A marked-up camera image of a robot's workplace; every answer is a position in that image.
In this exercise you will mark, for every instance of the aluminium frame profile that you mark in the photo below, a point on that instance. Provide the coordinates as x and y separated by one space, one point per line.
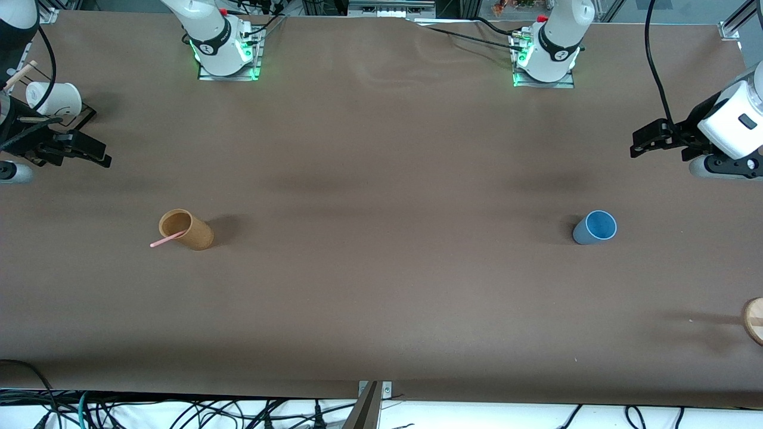
730 30

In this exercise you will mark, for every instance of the white paper cup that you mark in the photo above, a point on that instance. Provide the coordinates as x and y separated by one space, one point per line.
56 98

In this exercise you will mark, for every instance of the brown cardboard cup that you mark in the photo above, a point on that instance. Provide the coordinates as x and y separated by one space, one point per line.
197 233

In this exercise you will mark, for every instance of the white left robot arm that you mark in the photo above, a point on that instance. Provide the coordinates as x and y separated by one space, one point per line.
557 36

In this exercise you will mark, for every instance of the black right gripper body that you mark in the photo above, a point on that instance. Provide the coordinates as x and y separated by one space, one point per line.
25 143

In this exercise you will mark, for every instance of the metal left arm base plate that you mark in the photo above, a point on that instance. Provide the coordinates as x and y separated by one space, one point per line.
542 85

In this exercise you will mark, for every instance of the grey network switch box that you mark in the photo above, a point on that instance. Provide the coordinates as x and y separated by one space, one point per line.
387 9

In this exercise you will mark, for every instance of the plain wooden stick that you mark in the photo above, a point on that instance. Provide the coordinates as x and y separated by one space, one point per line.
21 74

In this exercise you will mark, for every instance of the pink chopstick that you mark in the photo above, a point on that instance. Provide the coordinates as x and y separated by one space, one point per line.
161 242

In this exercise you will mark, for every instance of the silver table edge bracket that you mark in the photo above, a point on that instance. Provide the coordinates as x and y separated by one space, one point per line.
387 390

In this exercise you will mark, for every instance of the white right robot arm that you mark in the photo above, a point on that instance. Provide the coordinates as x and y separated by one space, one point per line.
208 27

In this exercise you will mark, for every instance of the grey metal beam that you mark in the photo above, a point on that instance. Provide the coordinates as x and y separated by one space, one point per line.
363 414

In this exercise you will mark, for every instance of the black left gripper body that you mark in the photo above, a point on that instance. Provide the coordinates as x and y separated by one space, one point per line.
690 126

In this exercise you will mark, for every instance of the blue plastic cup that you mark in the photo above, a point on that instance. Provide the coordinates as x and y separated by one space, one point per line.
584 233

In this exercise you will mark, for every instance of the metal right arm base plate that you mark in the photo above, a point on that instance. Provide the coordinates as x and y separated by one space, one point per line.
229 77

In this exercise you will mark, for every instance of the round wooden disc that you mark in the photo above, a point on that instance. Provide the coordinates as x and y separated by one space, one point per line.
756 322

